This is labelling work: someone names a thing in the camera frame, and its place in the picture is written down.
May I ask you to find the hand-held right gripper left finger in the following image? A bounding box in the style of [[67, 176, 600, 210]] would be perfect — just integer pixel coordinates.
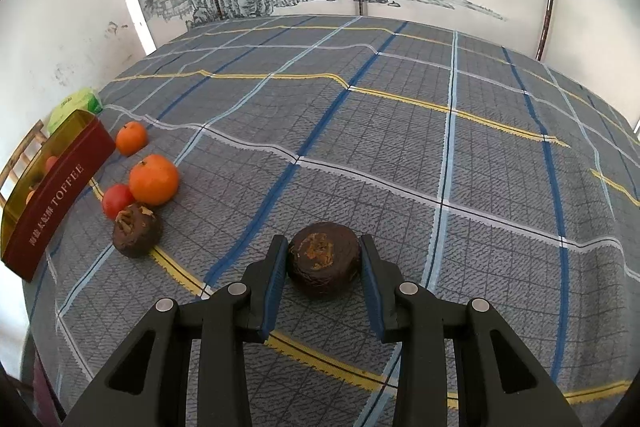
[[62, 234, 290, 427]]

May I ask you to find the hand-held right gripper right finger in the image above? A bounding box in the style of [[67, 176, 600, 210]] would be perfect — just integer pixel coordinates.
[[359, 234, 583, 427]]

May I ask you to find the dark brown mangosteen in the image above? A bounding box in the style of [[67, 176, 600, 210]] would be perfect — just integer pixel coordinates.
[[111, 203, 163, 259], [286, 222, 362, 300]]

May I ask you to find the red and gold tin box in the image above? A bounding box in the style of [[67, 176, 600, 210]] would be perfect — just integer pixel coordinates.
[[0, 109, 117, 283]]

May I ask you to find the blue plaid tablecloth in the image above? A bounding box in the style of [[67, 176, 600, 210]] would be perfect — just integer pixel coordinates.
[[22, 14, 640, 427]]

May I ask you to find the green tissue pack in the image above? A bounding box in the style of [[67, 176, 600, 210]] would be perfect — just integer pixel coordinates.
[[47, 89, 103, 132]]

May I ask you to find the wooden chair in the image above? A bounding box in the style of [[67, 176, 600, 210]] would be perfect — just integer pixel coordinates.
[[0, 119, 48, 208]]

